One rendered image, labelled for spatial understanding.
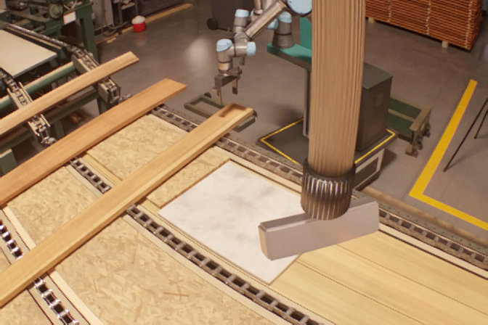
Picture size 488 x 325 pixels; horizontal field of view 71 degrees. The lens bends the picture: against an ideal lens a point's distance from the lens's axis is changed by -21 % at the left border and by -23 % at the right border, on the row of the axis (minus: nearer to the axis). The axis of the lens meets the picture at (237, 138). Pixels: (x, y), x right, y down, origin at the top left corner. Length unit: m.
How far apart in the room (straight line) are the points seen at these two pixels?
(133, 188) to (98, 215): 0.23
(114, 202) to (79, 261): 0.35
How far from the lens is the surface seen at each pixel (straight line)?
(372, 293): 1.57
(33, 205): 2.11
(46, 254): 1.77
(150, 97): 2.62
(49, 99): 2.84
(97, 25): 6.50
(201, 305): 1.49
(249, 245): 1.66
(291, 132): 3.17
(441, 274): 1.70
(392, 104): 4.03
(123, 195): 1.90
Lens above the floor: 2.08
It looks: 34 degrees down
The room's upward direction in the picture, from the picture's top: 3 degrees counter-clockwise
